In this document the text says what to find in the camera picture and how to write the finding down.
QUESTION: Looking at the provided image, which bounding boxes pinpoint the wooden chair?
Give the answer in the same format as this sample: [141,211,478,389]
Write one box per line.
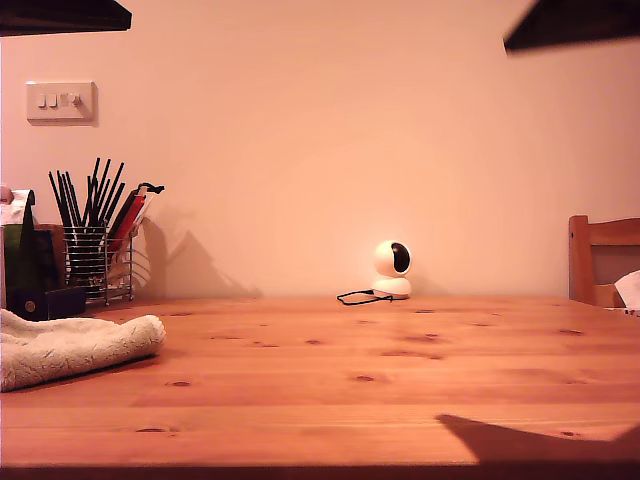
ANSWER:
[568,214,640,309]

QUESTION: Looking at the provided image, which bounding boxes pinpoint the dark blue box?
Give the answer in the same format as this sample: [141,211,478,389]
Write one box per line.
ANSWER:
[5,285,89,322]

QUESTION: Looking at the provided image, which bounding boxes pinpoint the white light switch plate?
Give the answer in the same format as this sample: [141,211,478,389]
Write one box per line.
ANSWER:
[25,81,99,126]

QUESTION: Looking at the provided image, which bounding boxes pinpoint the chrome wire utensil holder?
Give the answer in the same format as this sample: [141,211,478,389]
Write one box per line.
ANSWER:
[62,223,151,306]

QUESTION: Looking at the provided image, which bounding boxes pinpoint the dark blue printed packet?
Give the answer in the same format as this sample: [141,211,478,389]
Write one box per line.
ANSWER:
[33,223,66,290]

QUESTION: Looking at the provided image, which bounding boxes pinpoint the white tissue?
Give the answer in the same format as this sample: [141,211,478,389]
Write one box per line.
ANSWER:
[613,269,640,316]

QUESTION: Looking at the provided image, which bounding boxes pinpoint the red tool handle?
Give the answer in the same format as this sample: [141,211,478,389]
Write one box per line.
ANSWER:
[110,193,147,251]

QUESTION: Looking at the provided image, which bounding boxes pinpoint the cream terry tea towel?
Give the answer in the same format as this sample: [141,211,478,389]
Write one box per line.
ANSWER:
[0,308,167,394]

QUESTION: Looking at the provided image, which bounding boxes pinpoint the white round security camera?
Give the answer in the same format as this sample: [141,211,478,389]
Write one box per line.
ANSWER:
[370,239,415,300]

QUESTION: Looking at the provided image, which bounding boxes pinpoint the black security camera cable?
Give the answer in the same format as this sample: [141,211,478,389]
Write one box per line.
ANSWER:
[336,288,396,306]

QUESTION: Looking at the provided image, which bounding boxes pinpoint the black tool with strap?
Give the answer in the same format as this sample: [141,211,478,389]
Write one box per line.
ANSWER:
[106,181,166,241]

